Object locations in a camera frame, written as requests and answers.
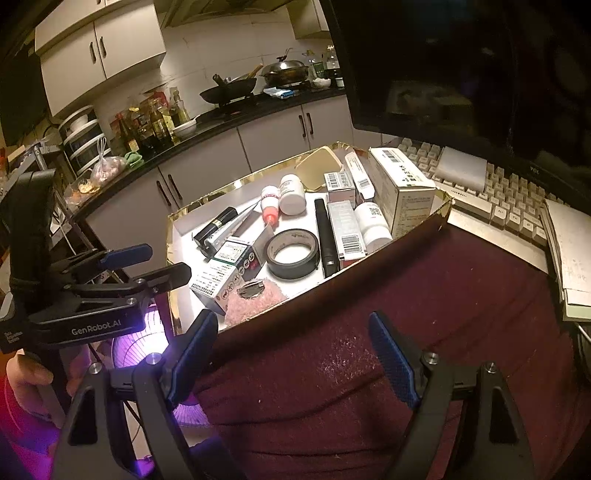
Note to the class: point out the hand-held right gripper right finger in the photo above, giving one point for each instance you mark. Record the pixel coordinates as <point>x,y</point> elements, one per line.
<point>392,355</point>

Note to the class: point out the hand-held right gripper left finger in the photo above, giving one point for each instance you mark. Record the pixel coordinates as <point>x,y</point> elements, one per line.
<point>191,355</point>

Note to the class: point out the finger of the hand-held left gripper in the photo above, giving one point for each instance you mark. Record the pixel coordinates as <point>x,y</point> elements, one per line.
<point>129,254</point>
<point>166,274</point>

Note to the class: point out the white box with gold edge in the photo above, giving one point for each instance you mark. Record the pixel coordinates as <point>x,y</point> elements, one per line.
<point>295,287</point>

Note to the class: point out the red capped small bottle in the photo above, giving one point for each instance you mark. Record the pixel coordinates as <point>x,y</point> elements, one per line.
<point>270,207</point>

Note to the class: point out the black tape roll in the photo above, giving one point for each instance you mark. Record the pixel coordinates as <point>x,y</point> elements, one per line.
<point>291,273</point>

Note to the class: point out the white pill bottle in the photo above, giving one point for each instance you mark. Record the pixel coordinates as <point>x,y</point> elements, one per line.
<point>292,198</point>

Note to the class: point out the large barcode medicine box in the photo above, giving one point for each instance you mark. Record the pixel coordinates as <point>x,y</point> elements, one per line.
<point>406,194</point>

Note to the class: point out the small barcode box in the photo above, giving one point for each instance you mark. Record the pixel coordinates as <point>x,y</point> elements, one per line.
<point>339,181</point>

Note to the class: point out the person's left forearm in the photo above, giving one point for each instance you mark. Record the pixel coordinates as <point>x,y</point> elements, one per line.
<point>27,447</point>

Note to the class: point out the person's left hand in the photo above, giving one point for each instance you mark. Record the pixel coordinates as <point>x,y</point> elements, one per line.
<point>27,378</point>

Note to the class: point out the green white medicine box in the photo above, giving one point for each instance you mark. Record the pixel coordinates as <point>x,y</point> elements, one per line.
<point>221,277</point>

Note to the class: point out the fan with purple light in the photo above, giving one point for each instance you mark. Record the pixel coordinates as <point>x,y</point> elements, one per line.
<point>138,337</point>

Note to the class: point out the black gold lipstick tube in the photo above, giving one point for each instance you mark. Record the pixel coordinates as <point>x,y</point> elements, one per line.
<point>214,226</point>

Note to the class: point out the maroon cloth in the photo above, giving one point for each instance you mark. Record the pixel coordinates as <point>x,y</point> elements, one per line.
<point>369,286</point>

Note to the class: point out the silver ointment tube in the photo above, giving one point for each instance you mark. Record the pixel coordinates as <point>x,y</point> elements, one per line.
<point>231,230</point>

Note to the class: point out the pink fuzzy pouch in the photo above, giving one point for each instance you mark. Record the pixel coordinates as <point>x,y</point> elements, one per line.
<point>254,304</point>

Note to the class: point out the plastic bag of garlic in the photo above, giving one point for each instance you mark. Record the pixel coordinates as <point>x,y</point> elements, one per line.
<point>108,168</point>

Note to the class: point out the black kitchen counter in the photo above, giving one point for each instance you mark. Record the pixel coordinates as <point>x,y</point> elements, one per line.
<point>152,161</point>

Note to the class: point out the small white plastic bottle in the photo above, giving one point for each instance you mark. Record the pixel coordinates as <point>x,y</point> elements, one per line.
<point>371,226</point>

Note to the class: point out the black slim flashlight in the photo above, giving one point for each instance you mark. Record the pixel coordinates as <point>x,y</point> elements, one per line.
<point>327,240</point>

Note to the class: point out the group of condiment bottles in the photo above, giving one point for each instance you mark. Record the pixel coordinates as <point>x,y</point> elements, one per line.
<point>147,122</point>

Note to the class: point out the silver barcode box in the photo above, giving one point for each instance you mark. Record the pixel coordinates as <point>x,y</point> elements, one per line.
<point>346,230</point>

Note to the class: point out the white bowl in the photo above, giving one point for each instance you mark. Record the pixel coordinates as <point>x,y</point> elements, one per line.
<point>185,129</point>

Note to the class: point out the white kitchen base cabinets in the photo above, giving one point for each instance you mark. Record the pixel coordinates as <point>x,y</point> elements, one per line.
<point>268,138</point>

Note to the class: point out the gold cardboard insert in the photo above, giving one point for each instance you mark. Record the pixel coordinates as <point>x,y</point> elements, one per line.
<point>316,166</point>

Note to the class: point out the cream computer keyboard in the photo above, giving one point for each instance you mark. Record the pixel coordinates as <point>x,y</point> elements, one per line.
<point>508,203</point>

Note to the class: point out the black wok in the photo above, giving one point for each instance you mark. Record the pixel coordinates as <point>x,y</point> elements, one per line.
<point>228,90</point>

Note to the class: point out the white foam block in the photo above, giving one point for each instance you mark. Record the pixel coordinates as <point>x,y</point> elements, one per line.
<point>461,168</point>

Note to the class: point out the green cover notebook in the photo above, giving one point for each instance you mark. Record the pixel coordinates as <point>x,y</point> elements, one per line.
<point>570,249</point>

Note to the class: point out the blue cloth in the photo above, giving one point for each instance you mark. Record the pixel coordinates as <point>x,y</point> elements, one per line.
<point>279,92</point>

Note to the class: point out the steel lidded wok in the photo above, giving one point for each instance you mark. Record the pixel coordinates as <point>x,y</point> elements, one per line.
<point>285,71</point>

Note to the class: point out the glass jar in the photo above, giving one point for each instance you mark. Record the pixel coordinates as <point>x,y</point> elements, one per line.
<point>331,62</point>

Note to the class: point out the black computer monitor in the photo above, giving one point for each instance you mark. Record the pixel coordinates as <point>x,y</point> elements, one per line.
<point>461,69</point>

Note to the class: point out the white kitchen wall cabinets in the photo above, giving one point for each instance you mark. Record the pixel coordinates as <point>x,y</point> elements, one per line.
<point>101,46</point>

